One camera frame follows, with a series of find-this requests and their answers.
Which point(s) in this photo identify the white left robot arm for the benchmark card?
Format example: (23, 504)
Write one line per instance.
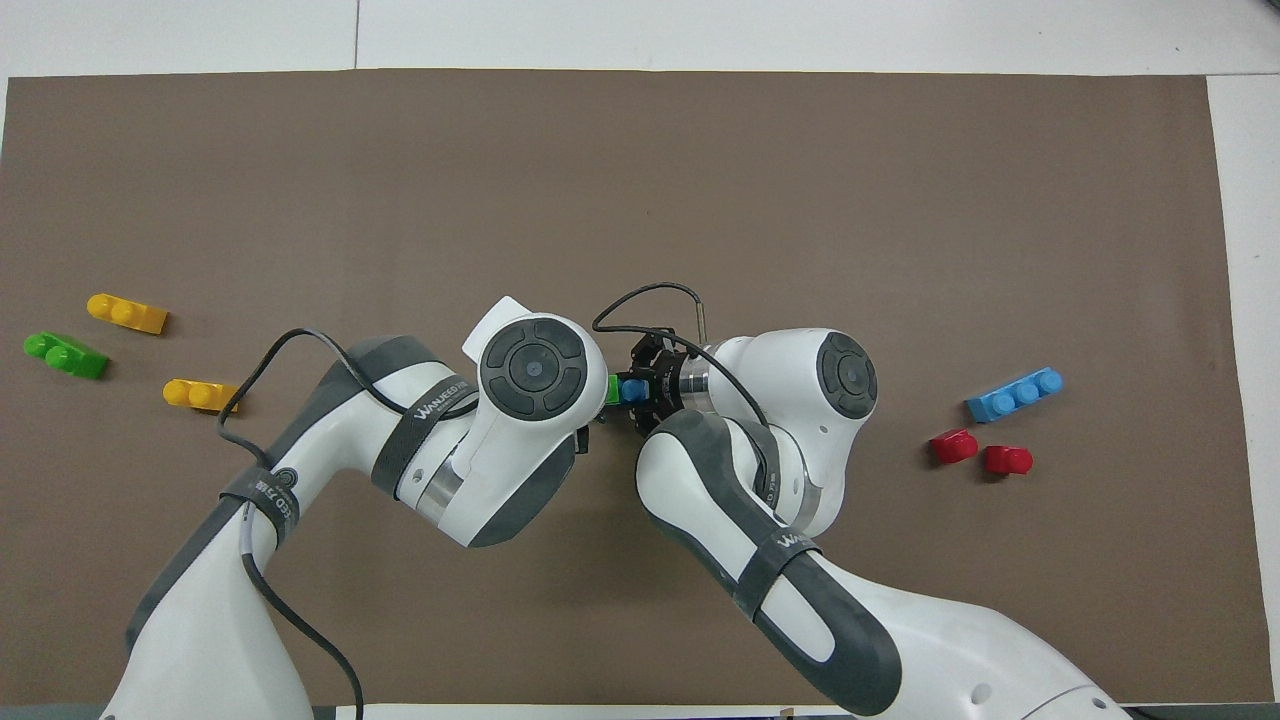
(480, 440)

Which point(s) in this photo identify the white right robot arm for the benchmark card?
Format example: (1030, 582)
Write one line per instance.
(740, 500)

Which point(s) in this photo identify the yellow two-stud toy block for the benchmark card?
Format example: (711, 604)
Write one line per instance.
(128, 313)
(198, 395)

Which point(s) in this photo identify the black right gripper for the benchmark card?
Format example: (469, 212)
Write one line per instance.
(660, 380)

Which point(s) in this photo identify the blue three-stud toy block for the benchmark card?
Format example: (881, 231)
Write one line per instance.
(633, 389)
(1015, 396)

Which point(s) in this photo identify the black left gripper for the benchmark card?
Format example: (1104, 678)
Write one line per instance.
(587, 440)

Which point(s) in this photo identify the red one-stud toy block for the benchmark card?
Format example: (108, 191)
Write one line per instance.
(1007, 460)
(954, 446)

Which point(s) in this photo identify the brown table mat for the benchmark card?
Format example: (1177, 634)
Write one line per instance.
(640, 180)

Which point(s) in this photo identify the green two-stud toy block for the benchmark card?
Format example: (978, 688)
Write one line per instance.
(68, 357)
(612, 389)

